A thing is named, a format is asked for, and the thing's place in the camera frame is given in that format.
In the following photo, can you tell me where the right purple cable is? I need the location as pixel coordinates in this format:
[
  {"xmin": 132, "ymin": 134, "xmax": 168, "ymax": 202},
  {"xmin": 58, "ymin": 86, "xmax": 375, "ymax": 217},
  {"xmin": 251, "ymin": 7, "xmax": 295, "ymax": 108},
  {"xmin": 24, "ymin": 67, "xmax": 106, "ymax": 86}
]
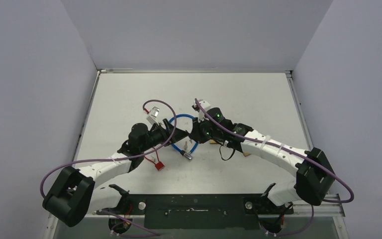
[{"xmin": 194, "ymin": 98, "xmax": 355, "ymax": 204}]

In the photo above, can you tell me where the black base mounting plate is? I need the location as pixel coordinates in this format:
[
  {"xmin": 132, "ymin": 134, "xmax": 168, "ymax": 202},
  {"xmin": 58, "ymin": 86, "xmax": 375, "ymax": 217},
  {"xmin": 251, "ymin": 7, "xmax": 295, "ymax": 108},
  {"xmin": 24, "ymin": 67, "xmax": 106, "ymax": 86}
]
[{"xmin": 109, "ymin": 194, "xmax": 294, "ymax": 230}]

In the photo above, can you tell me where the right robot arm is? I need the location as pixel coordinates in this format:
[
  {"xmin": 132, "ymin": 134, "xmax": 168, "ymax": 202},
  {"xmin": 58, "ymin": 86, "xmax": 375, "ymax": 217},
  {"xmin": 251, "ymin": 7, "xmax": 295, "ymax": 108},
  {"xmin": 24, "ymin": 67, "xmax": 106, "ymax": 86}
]
[{"xmin": 190, "ymin": 108, "xmax": 335, "ymax": 214}]

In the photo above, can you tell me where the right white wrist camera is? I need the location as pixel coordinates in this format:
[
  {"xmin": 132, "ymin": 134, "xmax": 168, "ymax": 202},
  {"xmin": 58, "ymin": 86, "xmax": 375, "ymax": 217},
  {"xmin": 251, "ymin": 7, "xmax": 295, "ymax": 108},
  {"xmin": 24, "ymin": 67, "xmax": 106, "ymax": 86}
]
[{"xmin": 192, "ymin": 99, "xmax": 211, "ymax": 113}]

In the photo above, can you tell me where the blue cable lock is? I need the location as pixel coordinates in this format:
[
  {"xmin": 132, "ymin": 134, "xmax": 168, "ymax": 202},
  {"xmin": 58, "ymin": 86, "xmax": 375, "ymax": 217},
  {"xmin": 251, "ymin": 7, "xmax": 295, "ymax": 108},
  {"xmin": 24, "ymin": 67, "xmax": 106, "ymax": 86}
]
[{"xmin": 171, "ymin": 114, "xmax": 198, "ymax": 161}]

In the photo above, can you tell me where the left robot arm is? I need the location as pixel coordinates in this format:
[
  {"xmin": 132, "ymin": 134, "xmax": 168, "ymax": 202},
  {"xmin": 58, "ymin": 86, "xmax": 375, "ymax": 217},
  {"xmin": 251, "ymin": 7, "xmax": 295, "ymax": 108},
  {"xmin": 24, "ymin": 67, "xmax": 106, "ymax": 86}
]
[{"xmin": 42, "ymin": 119, "xmax": 189, "ymax": 227}]

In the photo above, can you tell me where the red cable padlock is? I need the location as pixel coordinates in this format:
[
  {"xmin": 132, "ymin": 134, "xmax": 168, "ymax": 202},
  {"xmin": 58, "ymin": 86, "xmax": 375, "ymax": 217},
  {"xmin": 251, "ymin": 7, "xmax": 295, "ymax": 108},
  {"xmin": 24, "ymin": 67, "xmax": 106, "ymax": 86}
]
[{"xmin": 144, "ymin": 151, "xmax": 165, "ymax": 171}]

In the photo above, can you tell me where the purple cable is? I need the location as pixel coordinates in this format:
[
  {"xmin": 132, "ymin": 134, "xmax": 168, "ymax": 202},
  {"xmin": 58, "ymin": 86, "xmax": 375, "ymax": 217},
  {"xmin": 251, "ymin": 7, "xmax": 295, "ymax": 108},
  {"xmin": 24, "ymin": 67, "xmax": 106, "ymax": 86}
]
[
  {"xmin": 39, "ymin": 99, "xmax": 178, "ymax": 199},
  {"xmin": 194, "ymin": 98, "xmax": 355, "ymax": 204}
]

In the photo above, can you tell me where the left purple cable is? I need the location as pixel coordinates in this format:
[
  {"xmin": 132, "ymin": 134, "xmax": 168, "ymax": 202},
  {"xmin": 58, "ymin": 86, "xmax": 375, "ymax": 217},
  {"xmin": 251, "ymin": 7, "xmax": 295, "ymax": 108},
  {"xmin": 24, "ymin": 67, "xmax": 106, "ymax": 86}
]
[{"xmin": 39, "ymin": 99, "xmax": 178, "ymax": 199}]

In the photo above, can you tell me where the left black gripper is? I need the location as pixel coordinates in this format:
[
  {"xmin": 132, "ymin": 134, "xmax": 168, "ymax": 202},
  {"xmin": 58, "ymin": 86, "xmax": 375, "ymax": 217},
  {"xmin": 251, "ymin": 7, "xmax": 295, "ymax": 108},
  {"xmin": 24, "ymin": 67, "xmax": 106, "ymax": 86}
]
[{"xmin": 140, "ymin": 119, "xmax": 189, "ymax": 153}]

